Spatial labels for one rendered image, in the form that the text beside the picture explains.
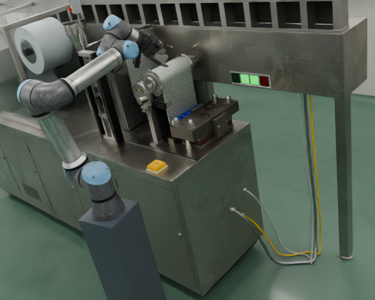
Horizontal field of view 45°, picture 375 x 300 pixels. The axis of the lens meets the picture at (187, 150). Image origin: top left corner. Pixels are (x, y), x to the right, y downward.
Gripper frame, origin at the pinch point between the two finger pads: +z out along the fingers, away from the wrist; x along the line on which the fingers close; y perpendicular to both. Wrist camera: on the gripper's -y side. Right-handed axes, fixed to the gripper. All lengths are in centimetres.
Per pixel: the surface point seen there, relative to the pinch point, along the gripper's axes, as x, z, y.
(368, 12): 153, 206, 97
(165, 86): 7.5, 13.4, -12.4
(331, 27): -26, 35, 65
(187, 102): 11.2, 32.5, -14.8
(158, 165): -25, 21, -37
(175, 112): 5.0, 27.5, -20.9
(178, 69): 16.1, 17.6, -3.6
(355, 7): 164, 199, 92
